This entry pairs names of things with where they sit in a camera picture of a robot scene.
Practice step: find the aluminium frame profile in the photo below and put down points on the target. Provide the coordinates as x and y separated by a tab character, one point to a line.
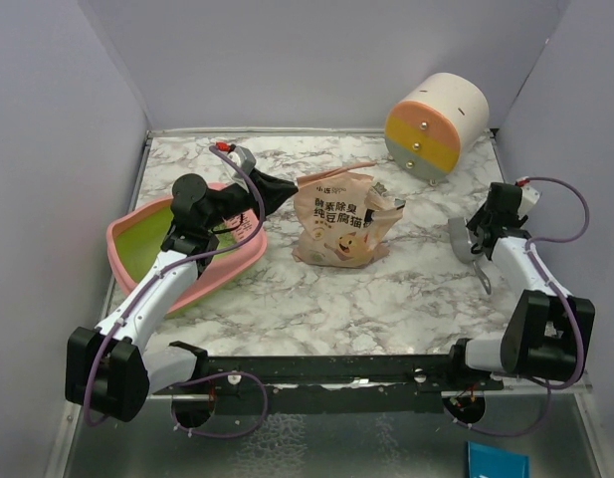
523	386

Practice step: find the blue card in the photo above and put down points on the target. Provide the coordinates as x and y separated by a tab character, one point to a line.
490	462

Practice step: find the peach cat litter bag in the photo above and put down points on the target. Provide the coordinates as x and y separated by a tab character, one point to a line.
345	215

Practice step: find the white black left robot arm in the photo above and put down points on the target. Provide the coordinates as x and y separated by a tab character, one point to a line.
214	235

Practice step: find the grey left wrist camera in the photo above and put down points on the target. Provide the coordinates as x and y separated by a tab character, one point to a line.
238	154

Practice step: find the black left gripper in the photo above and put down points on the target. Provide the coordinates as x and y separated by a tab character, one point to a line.
273	192

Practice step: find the round pastel drawer cabinet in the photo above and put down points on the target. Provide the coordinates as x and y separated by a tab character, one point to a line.
428	131

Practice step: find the silver metal litter scoop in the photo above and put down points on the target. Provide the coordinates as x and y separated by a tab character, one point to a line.
461	243

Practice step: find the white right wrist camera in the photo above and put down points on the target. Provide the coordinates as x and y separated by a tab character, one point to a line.
529	197

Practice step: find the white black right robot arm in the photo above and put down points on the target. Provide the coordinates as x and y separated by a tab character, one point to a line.
548	335

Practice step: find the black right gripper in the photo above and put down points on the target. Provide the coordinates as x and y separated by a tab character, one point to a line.
478	220

